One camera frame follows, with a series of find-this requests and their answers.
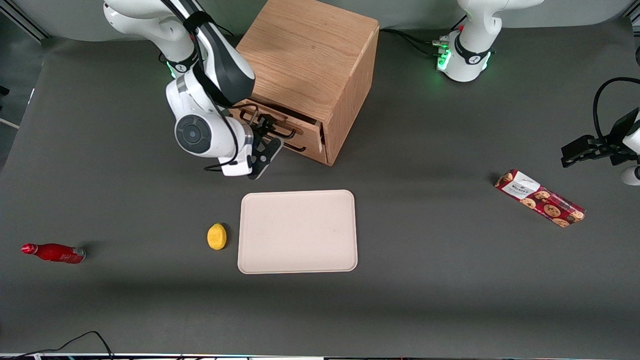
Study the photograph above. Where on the red bottle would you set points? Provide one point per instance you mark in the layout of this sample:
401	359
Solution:
57	253

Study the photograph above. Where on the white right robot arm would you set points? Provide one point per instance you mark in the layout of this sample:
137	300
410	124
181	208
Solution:
200	135

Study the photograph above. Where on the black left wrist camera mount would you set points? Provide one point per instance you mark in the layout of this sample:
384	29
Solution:
620	135

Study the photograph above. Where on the wooden two-drawer cabinet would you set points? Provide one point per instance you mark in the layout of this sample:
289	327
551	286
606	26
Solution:
310	50

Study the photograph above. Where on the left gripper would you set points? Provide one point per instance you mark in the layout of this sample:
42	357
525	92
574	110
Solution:
615	134

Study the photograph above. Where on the yellow lemon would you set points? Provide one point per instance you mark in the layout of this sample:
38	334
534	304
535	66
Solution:
217	237

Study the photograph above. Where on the red cookie box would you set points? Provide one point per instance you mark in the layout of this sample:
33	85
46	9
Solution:
540	198

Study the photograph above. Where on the beige rectangular tray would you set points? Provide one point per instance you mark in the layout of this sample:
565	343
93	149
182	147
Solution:
297	231

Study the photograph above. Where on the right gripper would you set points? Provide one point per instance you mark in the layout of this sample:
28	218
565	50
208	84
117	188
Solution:
263	127

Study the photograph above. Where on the aluminium frame rail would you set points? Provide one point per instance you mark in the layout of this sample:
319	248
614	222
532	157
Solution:
30	22

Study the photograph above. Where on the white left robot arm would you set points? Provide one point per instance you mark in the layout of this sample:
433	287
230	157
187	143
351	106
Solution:
475	50

